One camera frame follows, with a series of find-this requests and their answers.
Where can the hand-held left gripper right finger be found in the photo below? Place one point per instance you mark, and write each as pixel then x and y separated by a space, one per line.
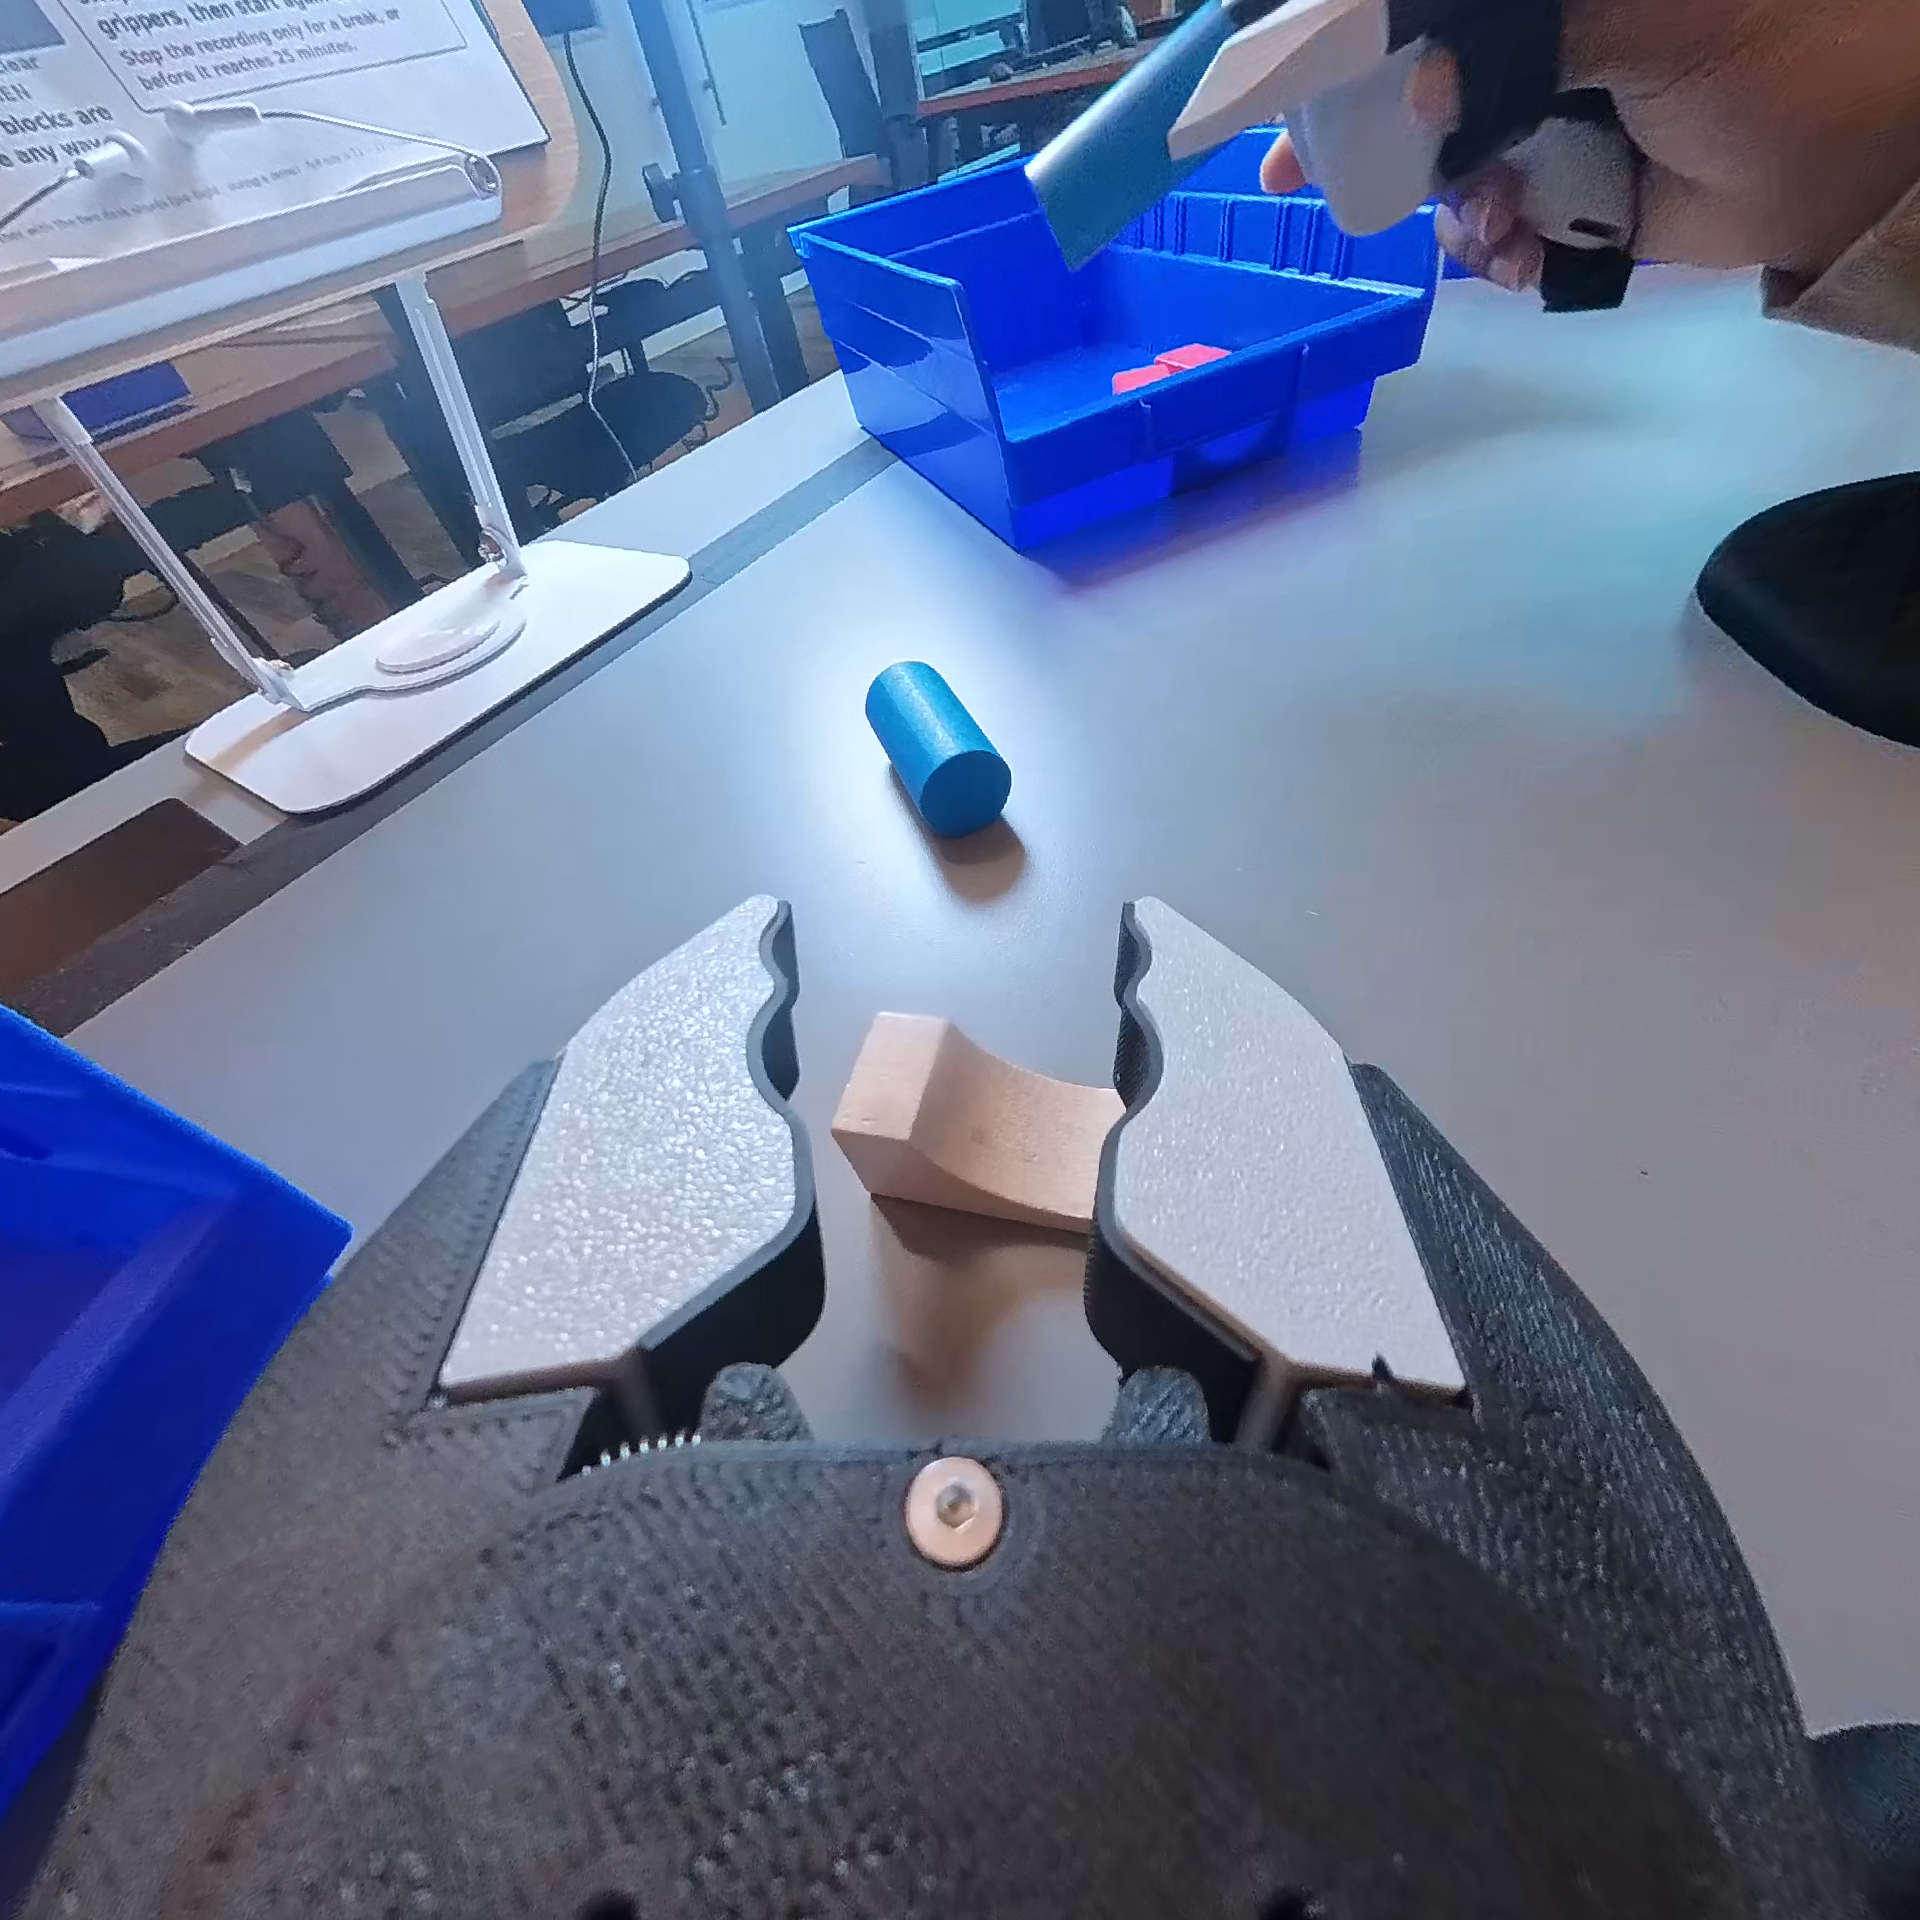
pixel 1275 1187

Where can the printed instruction sheet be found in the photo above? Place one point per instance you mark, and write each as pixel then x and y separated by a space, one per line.
pixel 303 60

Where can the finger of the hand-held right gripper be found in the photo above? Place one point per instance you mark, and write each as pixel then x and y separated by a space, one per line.
pixel 1275 65

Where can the natural wooden arch block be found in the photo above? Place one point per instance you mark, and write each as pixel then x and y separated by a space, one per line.
pixel 976 1125

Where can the black office chair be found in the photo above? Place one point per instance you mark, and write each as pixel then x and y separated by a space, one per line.
pixel 633 407
pixel 862 89

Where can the white document stand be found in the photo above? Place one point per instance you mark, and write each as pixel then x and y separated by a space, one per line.
pixel 493 662

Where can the brown wooden table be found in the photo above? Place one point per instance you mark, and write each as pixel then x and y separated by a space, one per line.
pixel 1019 85
pixel 673 227

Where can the small blue box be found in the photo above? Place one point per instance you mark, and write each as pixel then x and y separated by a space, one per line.
pixel 129 404

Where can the black padded armrest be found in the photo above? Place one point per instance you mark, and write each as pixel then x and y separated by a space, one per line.
pixel 1831 598
pixel 1877 1828

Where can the person's right forearm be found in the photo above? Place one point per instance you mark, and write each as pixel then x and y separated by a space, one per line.
pixel 1859 293

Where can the blue plastic bin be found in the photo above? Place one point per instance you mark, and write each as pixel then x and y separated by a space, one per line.
pixel 931 343
pixel 135 1274

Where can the person's right hand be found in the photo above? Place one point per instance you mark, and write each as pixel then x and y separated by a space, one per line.
pixel 1743 117

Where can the blue wooden cylinder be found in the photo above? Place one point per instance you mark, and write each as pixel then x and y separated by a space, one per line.
pixel 1124 151
pixel 937 750

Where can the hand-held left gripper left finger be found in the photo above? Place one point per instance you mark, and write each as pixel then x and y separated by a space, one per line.
pixel 633 1187

